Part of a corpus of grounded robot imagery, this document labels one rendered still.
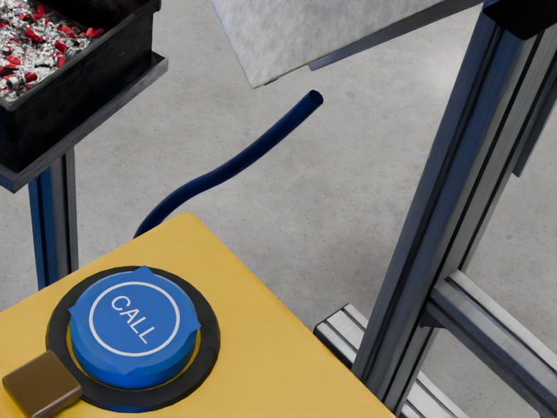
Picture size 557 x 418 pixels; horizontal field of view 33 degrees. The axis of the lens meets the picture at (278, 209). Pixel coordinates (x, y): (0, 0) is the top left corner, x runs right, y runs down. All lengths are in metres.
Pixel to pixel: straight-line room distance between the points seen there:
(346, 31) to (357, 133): 1.36
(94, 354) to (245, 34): 0.36
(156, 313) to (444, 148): 0.56
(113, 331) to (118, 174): 1.52
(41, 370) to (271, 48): 0.36
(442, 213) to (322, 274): 0.84
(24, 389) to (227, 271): 0.08
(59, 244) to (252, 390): 0.59
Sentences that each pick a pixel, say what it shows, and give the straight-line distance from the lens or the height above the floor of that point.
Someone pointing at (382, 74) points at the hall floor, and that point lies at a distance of 2.12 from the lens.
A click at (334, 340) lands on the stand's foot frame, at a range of 1.53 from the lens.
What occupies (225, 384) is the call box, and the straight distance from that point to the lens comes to 0.30.
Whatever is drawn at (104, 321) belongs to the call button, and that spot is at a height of 1.08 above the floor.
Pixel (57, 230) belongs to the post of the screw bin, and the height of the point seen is 0.67.
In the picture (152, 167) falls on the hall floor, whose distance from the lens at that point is 1.83.
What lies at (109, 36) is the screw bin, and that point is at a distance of 0.72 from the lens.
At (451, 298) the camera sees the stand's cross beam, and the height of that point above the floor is 0.58.
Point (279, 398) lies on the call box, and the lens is 0.30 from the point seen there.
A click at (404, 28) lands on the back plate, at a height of 0.92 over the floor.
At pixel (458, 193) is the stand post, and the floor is 0.74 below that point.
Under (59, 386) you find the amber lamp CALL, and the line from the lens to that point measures 0.30.
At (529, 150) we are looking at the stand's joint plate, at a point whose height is 0.75.
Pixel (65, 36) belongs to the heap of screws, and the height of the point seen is 0.83.
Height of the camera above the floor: 1.33
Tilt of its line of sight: 48 degrees down
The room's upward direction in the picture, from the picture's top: 11 degrees clockwise
